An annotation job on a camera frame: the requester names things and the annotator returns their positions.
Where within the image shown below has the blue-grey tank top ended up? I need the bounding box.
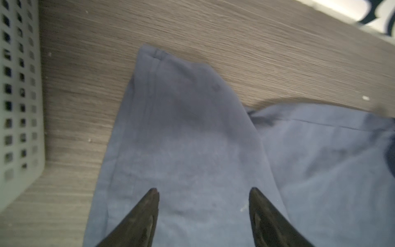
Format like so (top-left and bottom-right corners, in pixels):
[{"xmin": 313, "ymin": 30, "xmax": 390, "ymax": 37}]
[{"xmin": 83, "ymin": 45, "xmax": 395, "ymax": 247}]

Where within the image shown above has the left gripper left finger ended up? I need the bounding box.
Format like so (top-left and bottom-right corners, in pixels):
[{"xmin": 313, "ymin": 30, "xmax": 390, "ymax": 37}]
[{"xmin": 97, "ymin": 188, "xmax": 159, "ymax": 247}]

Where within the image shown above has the white plastic laundry basket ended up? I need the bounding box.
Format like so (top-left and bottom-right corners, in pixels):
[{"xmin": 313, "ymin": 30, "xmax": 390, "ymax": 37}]
[{"xmin": 1, "ymin": 0, "xmax": 45, "ymax": 211}]

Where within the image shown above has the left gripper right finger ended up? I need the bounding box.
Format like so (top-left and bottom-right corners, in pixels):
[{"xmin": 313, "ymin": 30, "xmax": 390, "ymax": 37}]
[{"xmin": 249, "ymin": 187, "xmax": 313, "ymax": 247}]

